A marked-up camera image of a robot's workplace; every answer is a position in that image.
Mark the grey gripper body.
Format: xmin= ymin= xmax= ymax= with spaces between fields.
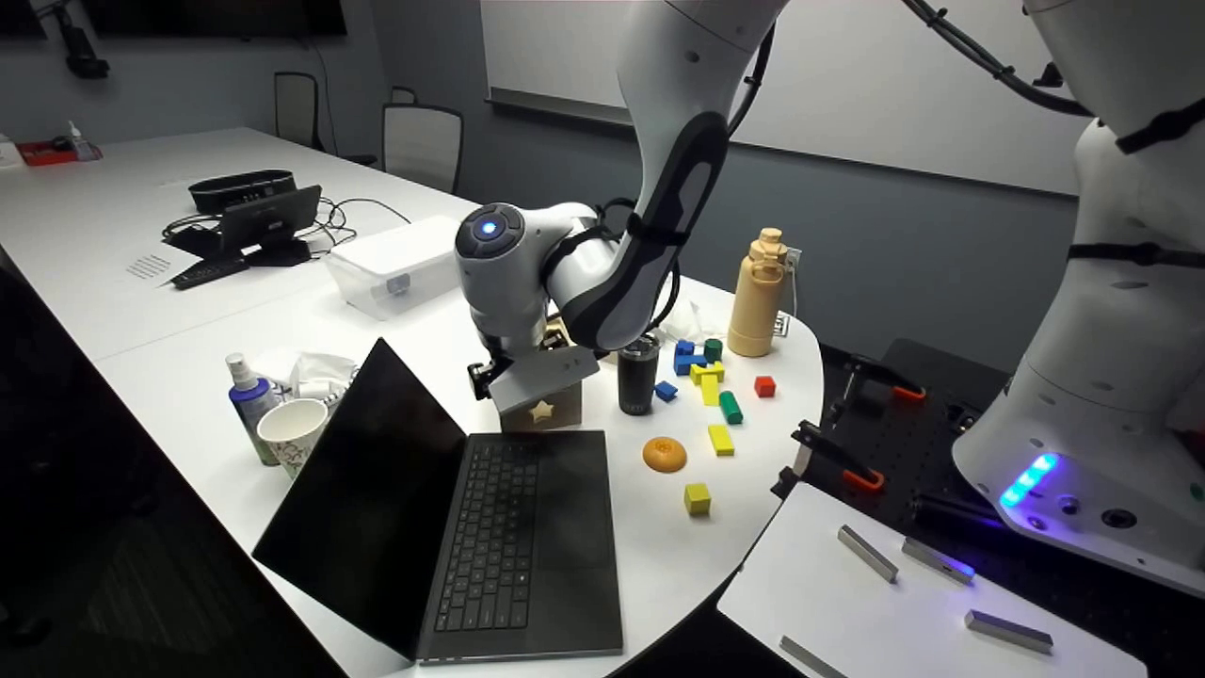
xmin=469 ymin=336 xmax=511 ymax=400

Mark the wooden shape sorter box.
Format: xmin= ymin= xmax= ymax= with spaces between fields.
xmin=489 ymin=347 xmax=600 ymax=432

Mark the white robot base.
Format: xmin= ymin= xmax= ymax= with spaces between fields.
xmin=953 ymin=0 xmax=1205 ymax=594

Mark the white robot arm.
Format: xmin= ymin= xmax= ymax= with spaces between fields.
xmin=455 ymin=0 xmax=786 ymax=412

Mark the clear plastic storage bin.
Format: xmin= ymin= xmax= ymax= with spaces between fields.
xmin=326 ymin=215 xmax=461 ymax=317

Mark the black cylindrical can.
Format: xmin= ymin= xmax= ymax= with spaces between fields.
xmin=619 ymin=336 xmax=661 ymax=416

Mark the black laptop computer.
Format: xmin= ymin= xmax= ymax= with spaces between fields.
xmin=258 ymin=338 xmax=620 ymax=662

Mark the small blue wooden cube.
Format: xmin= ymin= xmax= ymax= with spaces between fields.
xmin=653 ymin=381 xmax=677 ymax=404

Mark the orange dimpled ball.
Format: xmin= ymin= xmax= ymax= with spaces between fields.
xmin=643 ymin=437 xmax=688 ymax=474

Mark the blue rectangular wooden block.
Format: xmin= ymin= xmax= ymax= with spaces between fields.
xmin=676 ymin=356 xmax=697 ymax=377

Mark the white paper cup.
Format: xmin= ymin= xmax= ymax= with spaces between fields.
xmin=258 ymin=400 xmax=331 ymax=474

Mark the yellow rectangular wooden block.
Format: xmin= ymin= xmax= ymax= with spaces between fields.
xmin=702 ymin=377 xmax=721 ymax=409

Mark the dark green wooden block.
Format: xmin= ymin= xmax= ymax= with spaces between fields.
xmin=702 ymin=338 xmax=723 ymax=366

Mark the yellow wooden arch block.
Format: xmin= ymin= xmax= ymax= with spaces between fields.
xmin=688 ymin=361 xmax=728 ymax=385

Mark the white spray bottle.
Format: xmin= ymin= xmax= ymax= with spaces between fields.
xmin=225 ymin=356 xmax=278 ymax=466

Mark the yellow wooden cube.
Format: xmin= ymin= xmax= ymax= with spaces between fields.
xmin=684 ymin=481 xmax=713 ymax=522

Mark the long yellow wooden block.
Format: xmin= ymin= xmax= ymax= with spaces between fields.
xmin=707 ymin=424 xmax=735 ymax=455

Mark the green wooden cylinder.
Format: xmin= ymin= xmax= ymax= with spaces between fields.
xmin=721 ymin=391 xmax=745 ymax=426

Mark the grey office chair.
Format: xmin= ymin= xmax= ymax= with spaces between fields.
xmin=274 ymin=72 xmax=322 ymax=146
xmin=381 ymin=106 xmax=465 ymax=191

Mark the black tablet on stand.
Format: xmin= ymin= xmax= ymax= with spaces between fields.
xmin=170 ymin=184 xmax=322 ymax=289

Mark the tan Yeti water bottle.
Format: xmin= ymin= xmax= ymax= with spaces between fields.
xmin=728 ymin=228 xmax=786 ymax=360

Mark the red wooden cube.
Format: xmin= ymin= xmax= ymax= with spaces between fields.
xmin=752 ymin=375 xmax=777 ymax=400

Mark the black headset case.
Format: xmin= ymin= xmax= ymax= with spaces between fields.
xmin=190 ymin=171 xmax=293 ymax=215

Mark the black clamp orange tip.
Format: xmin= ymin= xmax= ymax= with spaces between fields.
xmin=824 ymin=347 xmax=927 ymax=404

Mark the white board with metal bars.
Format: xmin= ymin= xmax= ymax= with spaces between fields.
xmin=721 ymin=485 xmax=1149 ymax=678

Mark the red object on table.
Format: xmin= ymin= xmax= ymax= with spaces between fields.
xmin=19 ymin=125 xmax=97 ymax=166

